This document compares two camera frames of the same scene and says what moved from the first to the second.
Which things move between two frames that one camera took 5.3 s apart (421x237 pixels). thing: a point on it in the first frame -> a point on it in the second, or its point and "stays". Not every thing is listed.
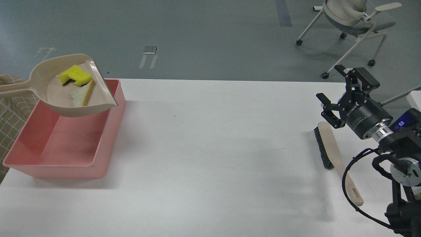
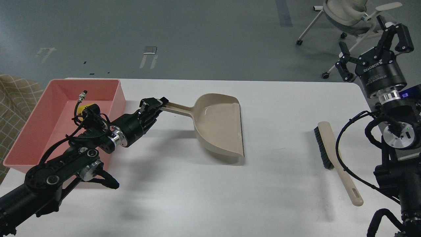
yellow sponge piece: [75, 73] -> [81, 108]
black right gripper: [362, 113] -> [379, 69]
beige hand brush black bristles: [333, 158] stays
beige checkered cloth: [15, 111] stays
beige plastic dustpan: [69, 86] -> [217, 119]
